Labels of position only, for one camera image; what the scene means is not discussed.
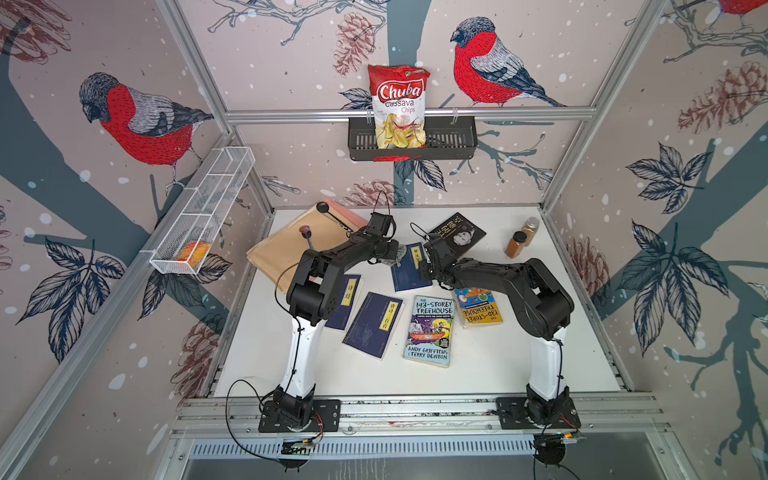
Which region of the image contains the grey striped cloth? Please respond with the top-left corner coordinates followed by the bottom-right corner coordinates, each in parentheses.
top-left (374, 240), bottom-right (406, 266)

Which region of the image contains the blue book yellow label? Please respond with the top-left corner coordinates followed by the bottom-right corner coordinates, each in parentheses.
top-left (391, 243), bottom-right (432, 292)

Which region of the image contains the black book with face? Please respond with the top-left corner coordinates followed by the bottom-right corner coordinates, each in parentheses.
top-left (429, 212), bottom-right (486, 257)

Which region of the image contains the dark blue book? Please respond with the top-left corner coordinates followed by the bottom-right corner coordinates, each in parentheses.
top-left (342, 292), bottom-right (404, 359)
top-left (326, 274), bottom-right (362, 331)

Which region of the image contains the yellow orange treehouse book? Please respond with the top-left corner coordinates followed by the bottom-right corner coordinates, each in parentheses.
top-left (453, 288), bottom-right (503, 329)

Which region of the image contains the colourful treehouse book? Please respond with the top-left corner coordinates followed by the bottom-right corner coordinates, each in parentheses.
top-left (403, 295), bottom-right (455, 368)

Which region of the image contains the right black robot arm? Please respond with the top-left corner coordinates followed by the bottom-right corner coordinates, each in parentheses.
top-left (419, 234), bottom-right (574, 427)

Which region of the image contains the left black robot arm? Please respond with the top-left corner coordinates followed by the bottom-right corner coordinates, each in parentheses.
top-left (272, 212), bottom-right (399, 429)

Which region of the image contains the pink tray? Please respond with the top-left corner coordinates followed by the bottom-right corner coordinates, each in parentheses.
top-left (325, 199), bottom-right (368, 231)

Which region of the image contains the black spoon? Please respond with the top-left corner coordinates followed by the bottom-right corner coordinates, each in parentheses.
top-left (315, 201), bottom-right (353, 236)

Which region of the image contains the iridescent purple spoon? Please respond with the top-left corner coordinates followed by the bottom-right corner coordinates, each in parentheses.
top-left (299, 225), bottom-right (315, 250)

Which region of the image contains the brown spice jar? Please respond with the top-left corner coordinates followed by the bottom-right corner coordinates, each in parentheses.
top-left (505, 230), bottom-right (528, 259)

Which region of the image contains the tan paper sheet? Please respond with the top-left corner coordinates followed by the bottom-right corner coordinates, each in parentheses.
top-left (247, 207), bottom-right (348, 293)

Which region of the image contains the tan spice jar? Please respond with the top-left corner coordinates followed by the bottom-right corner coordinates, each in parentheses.
top-left (522, 217), bottom-right (540, 244)

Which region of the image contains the red cassava chips bag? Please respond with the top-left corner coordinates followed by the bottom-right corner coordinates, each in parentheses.
top-left (368, 65), bottom-right (430, 149)

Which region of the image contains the orange packet in shelf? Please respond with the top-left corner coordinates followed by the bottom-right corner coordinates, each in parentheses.
top-left (174, 241), bottom-right (211, 267)

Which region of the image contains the black wall basket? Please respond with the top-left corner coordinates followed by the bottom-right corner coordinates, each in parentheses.
top-left (347, 116), bottom-right (478, 162)

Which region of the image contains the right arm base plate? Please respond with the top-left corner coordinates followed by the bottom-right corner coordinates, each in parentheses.
top-left (494, 396), bottom-right (581, 430)

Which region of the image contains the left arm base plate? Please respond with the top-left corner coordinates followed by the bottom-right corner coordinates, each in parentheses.
top-left (258, 399), bottom-right (341, 433)

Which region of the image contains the white wire shelf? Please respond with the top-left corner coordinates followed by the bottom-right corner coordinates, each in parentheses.
top-left (150, 146), bottom-right (255, 275)

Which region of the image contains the black cable left base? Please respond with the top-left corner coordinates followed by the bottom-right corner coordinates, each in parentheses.
top-left (224, 377), bottom-right (313, 466)

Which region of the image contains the black cable base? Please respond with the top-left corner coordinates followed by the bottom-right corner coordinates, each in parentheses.
top-left (224, 377), bottom-right (313, 466)
top-left (532, 419), bottom-right (580, 480)

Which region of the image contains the black cable right base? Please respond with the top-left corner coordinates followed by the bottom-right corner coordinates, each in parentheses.
top-left (532, 419), bottom-right (580, 480)

